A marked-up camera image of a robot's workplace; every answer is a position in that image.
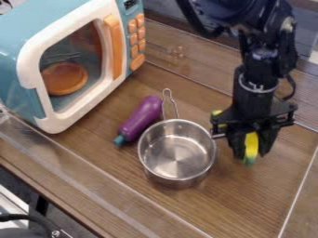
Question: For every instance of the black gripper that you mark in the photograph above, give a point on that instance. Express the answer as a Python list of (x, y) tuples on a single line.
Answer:
[(254, 112)]

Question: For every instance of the yellow toy banana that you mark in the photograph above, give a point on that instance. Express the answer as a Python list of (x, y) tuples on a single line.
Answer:
[(219, 132)]

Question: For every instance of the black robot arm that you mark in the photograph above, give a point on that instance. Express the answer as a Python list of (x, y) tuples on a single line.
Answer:
[(265, 25)]

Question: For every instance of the silver metal pot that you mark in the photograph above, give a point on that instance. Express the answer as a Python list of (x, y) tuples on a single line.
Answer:
[(176, 150)]

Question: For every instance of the purple toy eggplant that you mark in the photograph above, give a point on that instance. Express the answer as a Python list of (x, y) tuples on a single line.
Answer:
[(146, 113)]

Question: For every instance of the orange microwave turntable plate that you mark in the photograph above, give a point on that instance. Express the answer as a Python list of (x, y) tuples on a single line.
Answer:
[(64, 78)]

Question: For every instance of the blue white toy microwave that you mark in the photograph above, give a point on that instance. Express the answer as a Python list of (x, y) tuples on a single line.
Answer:
[(96, 33)]

